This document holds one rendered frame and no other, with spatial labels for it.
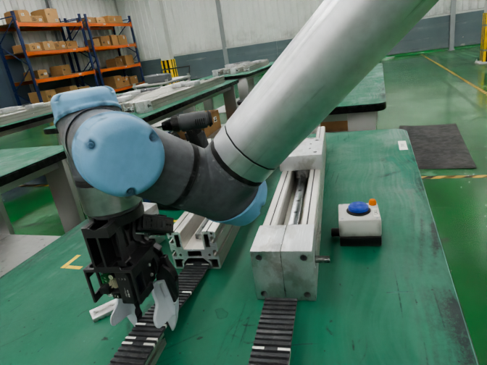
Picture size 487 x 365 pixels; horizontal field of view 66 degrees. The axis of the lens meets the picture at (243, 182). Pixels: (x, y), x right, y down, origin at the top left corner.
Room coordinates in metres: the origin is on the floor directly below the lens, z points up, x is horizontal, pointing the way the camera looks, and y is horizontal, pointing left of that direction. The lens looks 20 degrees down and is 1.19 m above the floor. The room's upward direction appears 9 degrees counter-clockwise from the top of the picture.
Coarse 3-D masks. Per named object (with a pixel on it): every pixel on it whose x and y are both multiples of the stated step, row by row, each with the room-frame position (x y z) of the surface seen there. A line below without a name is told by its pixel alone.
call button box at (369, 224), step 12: (348, 204) 0.72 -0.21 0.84; (348, 216) 0.67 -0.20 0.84; (360, 216) 0.66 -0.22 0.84; (372, 216) 0.65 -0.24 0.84; (336, 228) 0.70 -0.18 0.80; (348, 228) 0.65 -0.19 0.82; (360, 228) 0.64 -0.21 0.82; (372, 228) 0.64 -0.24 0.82; (348, 240) 0.65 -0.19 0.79; (360, 240) 0.64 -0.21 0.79; (372, 240) 0.64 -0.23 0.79
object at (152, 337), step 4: (132, 332) 0.45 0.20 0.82; (136, 332) 0.45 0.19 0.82; (140, 332) 0.45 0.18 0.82; (144, 332) 0.45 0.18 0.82; (148, 332) 0.45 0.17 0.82; (152, 332) 0.44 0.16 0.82; (128, 336) 0.44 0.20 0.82; (132, 336) 0.45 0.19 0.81; (136, 336) 0.44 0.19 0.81; (140, 336) 0.44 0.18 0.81; (144, 336) 0.44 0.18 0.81; (148, 336) 0.44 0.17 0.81; (152, 336) 0.44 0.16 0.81; (156, 336) 0.44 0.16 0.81; (160, 336) 0.44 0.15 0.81; (128, 340) 0.44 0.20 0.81; (132, 340) 0.44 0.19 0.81; (136, 340) 0.43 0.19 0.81; (140, 340) 0.43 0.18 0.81; (144, 340) 0.43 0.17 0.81; (148, 340) 0.43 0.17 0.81; (152, 340) 0.43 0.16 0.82; (156, 340) 0.43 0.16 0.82
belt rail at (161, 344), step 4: (160, 340) 0.44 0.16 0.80; (164, 340) 0.45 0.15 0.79; (156, 344) 0.43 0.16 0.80; (160, 344) 0.45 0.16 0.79; (164, 344) 0.45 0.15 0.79; (156, 348) 0.43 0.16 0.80; (160, 348) 0.44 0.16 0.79; (152, 352) 0.42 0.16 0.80; (156, 352) 0.43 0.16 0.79; (160, 352) 0.44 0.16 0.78; (152, 356) 0.43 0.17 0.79; (156, 356) 0.43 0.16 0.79; (148, 360) 0.41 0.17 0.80; (152, 360) 0.42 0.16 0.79; (156, 360) 0.42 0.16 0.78; (148, 364) 0.41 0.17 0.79; (152, 364) 0.41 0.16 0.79
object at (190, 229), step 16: (176, 224) 0.70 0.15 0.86; (192, 224) 0.72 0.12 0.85; (208, 224) 0.68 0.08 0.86; (224, 224) 0.72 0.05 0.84; (176, 240) 0.67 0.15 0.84; (192, 240) 0.69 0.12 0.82; (208, 240) 0.67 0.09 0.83; (224, 240) 0.70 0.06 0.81; (176, 256) 0.67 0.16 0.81; (192, 256) 0.66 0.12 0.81; (208, 256) 0.65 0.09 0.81; (224, 256) 0.67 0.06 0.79
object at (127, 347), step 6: (126, 342) 0.43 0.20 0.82; (132, 342) 0.43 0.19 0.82; (138, 342) 0.43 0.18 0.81; (120, 348) 0.42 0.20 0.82; (126, 348) 0.42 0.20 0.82; (132, 348) 0.42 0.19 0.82; (138, 348) 0.42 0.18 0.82; (144, 348) 0.41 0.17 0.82; (150, 348) 0.41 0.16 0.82; (150, 354) 0.41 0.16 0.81
